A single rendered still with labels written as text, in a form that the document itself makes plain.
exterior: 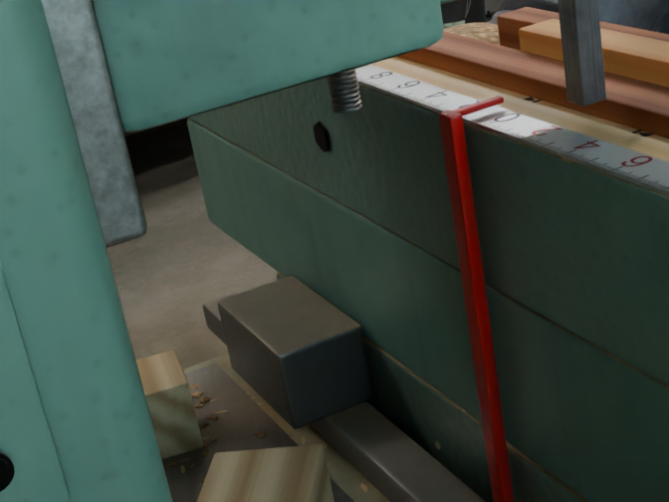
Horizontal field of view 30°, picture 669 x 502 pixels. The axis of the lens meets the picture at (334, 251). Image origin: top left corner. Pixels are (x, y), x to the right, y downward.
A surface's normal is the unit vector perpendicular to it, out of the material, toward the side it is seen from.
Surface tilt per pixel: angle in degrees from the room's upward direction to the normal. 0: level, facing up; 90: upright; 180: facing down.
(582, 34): 90
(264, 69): 90
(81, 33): 90
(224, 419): 0
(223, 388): 0
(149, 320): 0
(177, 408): 90
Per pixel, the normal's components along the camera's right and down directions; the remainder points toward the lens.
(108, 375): 0.65, 0.19
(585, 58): 0.44, 0.28
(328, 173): -0.88, 0.31
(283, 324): -0.17, -0.91
